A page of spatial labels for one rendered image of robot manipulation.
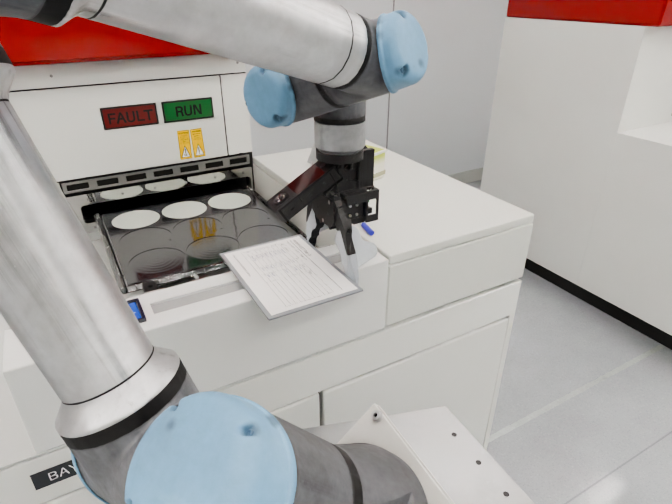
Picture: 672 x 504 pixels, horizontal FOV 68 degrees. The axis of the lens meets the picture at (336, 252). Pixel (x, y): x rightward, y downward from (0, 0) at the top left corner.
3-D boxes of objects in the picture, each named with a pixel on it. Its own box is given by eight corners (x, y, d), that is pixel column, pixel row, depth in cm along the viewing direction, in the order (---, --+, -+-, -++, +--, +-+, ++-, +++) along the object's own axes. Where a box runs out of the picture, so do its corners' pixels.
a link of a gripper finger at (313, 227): (335, 242, 91) (351, 215, 83) (305, 250, 88) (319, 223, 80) (328, 228, 92) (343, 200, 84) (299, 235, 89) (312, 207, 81)
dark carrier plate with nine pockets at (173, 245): (101, 216, 113) (101, 214, 113) (245, 189, 128) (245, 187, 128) (128, 287, 87) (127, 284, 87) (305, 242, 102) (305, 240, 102)
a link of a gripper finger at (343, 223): (360, 251, 74) (343, 195, 74) (351, 254, 73) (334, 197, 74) (347, 257, 78) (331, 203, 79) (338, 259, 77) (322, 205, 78)
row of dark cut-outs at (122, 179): (64, 193, 112) (61, 183, 111) (249, 163, 131) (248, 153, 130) (64, 194, 111) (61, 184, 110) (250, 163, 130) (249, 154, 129)
